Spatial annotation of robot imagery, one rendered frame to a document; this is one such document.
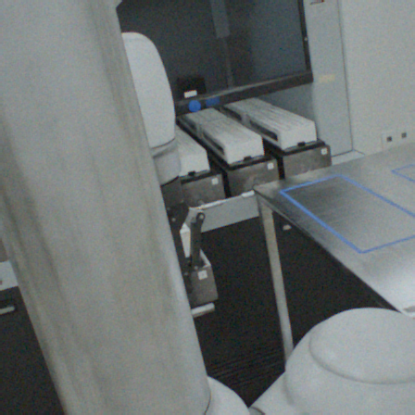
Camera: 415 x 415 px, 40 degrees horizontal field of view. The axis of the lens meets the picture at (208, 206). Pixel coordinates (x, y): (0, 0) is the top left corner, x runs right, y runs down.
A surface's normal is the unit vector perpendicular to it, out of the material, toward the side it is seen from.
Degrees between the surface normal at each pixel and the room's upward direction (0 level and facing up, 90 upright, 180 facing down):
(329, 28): 90
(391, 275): 0
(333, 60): 90
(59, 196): 88
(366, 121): 90
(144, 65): 79
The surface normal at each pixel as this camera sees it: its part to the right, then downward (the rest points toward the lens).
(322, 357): -0.67, -0.60
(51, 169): 0.11, 0.32
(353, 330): -0.08, -0.94
